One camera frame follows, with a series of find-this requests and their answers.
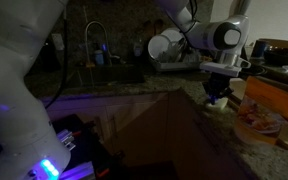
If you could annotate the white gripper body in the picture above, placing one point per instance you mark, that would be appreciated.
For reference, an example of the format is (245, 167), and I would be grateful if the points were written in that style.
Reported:
(222, 69)

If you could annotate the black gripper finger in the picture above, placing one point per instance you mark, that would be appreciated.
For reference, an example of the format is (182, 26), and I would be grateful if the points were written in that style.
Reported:
(208, 87)
(224, 85)

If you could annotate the pale yellow sponge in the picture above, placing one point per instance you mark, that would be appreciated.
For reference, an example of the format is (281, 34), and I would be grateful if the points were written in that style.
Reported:
(219, 104)

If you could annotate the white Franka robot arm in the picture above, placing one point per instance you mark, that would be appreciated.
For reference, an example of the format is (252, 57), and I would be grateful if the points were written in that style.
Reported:
(14, 100)

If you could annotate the orange sponge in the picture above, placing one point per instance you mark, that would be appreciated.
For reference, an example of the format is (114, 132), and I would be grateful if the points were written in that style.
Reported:
(90, 65)

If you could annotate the dish drying rack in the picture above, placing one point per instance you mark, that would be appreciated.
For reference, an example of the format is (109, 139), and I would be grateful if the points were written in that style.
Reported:
(174, 66)

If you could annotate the dark blue cup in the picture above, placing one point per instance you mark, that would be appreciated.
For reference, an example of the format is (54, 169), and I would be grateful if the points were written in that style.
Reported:
(258, 49)

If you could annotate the orange snack bag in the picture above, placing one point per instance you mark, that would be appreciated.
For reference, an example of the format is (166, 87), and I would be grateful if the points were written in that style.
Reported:
(267, 110)

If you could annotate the white plate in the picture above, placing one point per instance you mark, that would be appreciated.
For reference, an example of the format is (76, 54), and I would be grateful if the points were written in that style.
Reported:
(172, 35)
(157, 48)

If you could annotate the dark wide bowl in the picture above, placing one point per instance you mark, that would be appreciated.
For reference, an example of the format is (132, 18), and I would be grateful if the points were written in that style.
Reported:
(284, 53)

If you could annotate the small dispenser bottle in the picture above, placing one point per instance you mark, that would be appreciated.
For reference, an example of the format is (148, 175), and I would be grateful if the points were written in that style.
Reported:
(137, 49)

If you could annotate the brown wooden cabinet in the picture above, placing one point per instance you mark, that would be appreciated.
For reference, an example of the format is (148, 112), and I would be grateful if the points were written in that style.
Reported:
(137, 126)

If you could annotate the steel sink basin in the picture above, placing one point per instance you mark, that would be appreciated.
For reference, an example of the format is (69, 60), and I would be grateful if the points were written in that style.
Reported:
(110, 76)

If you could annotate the silver arched faucet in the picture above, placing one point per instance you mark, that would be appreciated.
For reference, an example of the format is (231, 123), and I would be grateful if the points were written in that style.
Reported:
(97, 24)

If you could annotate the white wall outlet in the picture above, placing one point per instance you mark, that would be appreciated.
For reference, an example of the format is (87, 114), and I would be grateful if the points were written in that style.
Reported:
(58, 41)

